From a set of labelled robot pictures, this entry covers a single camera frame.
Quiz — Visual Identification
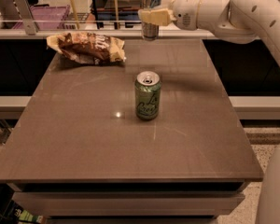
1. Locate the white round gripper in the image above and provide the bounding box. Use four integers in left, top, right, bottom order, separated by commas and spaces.
138, 0, 202, 31

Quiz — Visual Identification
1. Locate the redbull can blue silver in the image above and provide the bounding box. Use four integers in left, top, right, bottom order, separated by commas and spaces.
141, 0, 161, 41

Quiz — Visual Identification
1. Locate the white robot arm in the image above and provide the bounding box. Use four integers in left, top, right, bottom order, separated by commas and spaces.
138, 0, 280, 224

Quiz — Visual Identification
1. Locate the green soda can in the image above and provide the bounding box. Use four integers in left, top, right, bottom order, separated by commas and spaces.
134, 71, 161, 120

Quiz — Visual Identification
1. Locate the brown chip bag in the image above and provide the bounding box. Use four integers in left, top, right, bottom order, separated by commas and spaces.
47, 32, 125, 65

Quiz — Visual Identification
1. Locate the purple plastic crate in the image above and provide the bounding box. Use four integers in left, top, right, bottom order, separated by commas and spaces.
11, 5, 71, 31

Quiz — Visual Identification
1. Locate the green packet under table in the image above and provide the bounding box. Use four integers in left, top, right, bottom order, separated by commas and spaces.
13, 208, 44, 224

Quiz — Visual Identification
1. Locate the left metal railing post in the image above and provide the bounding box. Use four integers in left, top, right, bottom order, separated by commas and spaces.
14, 0, 38, 35

